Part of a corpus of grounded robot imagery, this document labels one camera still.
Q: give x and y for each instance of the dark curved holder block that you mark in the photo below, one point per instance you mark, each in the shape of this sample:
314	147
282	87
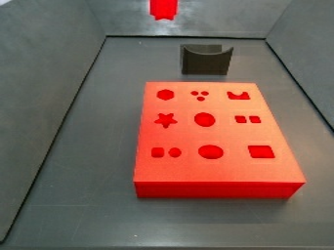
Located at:
204	59

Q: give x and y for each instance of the red star object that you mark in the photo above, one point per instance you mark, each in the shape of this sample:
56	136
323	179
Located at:
163	9

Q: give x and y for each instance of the red shape-sorting board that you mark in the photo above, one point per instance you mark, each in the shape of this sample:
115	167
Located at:
209	143

